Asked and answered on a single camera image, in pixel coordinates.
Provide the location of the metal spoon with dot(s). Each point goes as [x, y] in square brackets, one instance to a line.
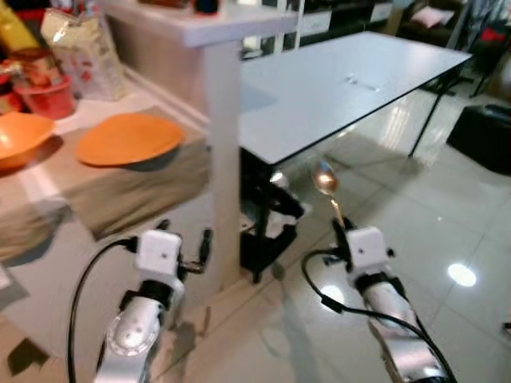
[325, 179]

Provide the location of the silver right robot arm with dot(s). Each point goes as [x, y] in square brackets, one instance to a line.
[395, 307]

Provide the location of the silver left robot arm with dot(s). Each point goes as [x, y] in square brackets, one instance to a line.
[136, 335]

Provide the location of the grey brown table mat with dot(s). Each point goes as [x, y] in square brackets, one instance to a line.
[136, 195]

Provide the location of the black white bag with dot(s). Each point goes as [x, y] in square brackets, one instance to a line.
[267, 239]

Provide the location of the orange plate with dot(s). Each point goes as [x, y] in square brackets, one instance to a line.
[128, 140]

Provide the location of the white table with black legs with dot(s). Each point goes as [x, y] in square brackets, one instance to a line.
[343, 96]

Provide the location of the orange bowl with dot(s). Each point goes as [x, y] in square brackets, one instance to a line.
[22, 137]

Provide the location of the red plastic cup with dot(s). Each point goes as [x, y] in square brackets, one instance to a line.
[48, 100]

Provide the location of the black box on floor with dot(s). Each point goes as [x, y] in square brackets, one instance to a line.
[483, 136]

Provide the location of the white beige food bag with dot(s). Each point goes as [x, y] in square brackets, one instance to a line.
[86, 56]

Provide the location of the white low cabinet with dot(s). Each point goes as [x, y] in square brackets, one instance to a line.
[343, 17]

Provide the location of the dark cup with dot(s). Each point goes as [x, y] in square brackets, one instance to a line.
[206, 5]

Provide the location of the white pillow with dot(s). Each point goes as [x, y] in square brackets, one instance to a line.
[431, 16]

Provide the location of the yellow snack bag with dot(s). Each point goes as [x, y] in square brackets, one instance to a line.
[12, 30]

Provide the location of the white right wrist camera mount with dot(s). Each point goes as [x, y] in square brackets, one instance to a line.
[367, 249]

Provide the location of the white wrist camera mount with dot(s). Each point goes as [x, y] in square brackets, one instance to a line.
[158, 251]
[367, 249]

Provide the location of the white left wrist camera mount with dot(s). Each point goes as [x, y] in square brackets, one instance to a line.
[158, 251]

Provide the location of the white bar counter with post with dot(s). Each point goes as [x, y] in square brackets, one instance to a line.
[222, 120]

